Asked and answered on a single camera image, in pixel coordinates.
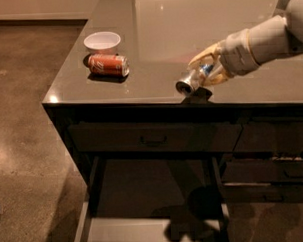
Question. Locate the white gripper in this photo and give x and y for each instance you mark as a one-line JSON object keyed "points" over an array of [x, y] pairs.
{"points": [[236, 55]]}

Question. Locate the silver blue redbull can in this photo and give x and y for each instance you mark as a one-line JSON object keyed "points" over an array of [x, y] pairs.
{"points": [[193, 79]]}

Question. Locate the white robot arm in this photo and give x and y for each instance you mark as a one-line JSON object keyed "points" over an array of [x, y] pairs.
{"points": [[278, 37]]}

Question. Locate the dark drawer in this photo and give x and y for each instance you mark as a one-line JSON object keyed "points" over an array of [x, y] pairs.
{"points": [[271, 136], [263, 171], [183, 137]]}

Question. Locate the dark right top drawer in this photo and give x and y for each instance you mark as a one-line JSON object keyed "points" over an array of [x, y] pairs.
{"points": [[271, 136]]}

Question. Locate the orange soda can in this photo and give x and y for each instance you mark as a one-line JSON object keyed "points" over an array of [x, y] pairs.
{"points": [[108, 65]]}

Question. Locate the dark right middle drawer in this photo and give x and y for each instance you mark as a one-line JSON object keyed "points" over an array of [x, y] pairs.
{"points": [[263, 171]]}

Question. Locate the dark counter cabinet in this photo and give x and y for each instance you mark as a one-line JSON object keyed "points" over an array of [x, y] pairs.
{"points": [[159, 37]]}

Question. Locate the open middle drawer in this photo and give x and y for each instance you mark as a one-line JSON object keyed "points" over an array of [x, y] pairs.
{"points": [[154, 201]]}

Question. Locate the white plastic bowl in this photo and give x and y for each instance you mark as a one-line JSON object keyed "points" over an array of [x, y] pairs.
{"points": [[102, 42]]}

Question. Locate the black drawer handle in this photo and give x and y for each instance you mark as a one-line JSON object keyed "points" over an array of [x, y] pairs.
{"points": [[153, 142]]}

